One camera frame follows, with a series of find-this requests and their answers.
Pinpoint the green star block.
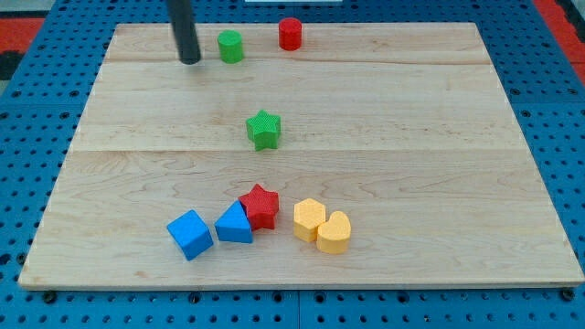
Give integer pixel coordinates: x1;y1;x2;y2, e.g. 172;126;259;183
246;110;281;151

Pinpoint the red star block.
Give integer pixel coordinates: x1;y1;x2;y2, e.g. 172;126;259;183
239;184;280;230

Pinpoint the yellow hexagon block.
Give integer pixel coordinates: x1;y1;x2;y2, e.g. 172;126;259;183
293;198;326;242

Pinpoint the yellow heart block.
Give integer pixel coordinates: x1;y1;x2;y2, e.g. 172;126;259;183
316;211;352;254

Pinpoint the blue triangle block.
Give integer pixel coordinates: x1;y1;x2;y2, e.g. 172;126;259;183
214;201;253;243

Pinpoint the wooden board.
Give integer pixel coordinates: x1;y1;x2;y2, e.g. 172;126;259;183
18;23;584;291

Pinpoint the blue cube block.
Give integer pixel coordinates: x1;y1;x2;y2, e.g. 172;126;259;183
166;209;214;260

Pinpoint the red cylinder block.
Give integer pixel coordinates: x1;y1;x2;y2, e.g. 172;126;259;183
278;17;303;51

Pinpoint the green cylinder block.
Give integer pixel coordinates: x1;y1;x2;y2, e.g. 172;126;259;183
217;29;244;64

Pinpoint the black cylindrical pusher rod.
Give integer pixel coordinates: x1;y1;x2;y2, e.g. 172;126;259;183
166;0;201;65

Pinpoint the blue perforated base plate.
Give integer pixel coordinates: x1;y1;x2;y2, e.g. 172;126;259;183
1;1;584;328

